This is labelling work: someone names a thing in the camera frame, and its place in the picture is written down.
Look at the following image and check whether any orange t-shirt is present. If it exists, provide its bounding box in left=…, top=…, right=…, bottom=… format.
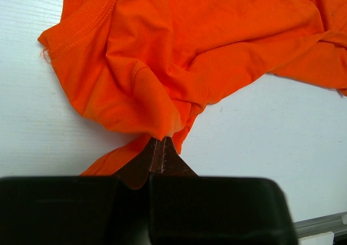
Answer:
left=38, top=0, right=346, bottom=176

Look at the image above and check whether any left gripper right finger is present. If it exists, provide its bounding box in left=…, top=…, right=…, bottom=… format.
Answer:
left=147, top=137, right=298, bottom=244

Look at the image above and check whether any aluminium rail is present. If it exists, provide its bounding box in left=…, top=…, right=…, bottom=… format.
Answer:
left=294, top=212, right=346, bottom=245

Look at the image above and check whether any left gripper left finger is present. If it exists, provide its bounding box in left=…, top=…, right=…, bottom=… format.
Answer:
left=1, top=139, right=159, bottom=244

